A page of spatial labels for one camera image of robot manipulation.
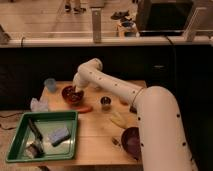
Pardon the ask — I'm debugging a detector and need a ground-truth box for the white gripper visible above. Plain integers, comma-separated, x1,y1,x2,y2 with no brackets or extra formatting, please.
73,73,88,92

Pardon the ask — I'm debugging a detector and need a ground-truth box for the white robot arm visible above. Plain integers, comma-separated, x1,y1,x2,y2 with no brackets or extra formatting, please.
73,58,199,171

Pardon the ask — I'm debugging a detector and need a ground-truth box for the red bowl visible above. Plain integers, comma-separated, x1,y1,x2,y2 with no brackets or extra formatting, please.
62,85,84,105

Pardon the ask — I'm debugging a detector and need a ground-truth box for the purple bowl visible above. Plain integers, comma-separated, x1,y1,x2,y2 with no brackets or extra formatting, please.
121,127,141,160

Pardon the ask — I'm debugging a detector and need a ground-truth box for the orange carrot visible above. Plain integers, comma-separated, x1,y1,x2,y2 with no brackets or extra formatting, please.
73,105,93,114

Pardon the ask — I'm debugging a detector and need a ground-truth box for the green plastic tray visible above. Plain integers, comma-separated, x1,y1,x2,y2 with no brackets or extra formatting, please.
6,111,78,163

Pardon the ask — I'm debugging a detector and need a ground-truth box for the yellow banana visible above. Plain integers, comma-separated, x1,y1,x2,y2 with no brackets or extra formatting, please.
110,112,137,129

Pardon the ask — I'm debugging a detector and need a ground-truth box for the blue sponge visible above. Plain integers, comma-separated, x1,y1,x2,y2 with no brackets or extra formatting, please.
48,127,70,146

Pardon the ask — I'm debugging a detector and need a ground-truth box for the wooden box with objects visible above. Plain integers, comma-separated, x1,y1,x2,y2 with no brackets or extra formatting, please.
117,21,140,37

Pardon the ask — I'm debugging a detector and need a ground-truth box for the black dish brush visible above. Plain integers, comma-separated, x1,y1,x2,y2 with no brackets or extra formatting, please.
25,119,44,158

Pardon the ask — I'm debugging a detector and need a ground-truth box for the black monitor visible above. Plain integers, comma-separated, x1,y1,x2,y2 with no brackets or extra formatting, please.
136,0,193,36

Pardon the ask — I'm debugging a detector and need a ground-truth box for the metal frame post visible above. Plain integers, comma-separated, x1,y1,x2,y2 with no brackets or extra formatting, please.
89,0,104,43

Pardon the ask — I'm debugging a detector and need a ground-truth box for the black cable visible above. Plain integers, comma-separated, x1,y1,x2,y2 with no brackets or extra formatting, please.
163,34,179,91

